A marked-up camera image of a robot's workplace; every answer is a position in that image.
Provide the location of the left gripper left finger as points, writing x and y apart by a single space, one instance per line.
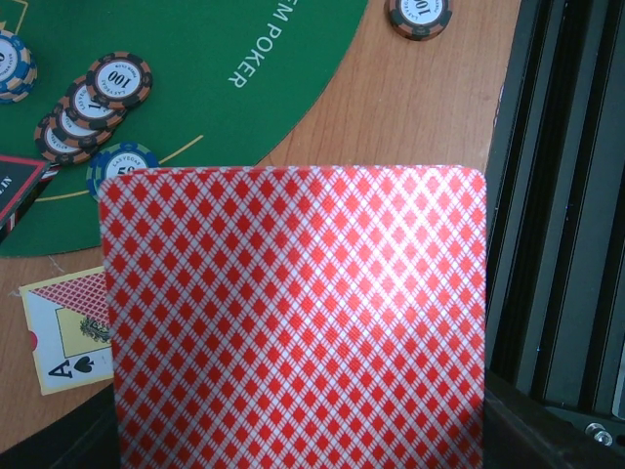
87 437

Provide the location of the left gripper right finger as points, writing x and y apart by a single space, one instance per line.
520 433

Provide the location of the light blue chip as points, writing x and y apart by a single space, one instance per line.
18 69

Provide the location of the red-backed playing card deck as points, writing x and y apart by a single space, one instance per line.
297 317

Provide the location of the spread black red chips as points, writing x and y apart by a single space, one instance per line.
92 107

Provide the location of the black red poker chip stack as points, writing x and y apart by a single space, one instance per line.
419 20

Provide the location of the black triangular all-in marker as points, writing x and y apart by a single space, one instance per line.
20 178

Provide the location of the yellow playing card box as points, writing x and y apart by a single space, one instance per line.
67 320

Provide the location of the black aluminium frame rail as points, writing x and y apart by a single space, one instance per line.
555 179

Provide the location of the round green poker mat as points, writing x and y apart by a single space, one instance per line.
230 78

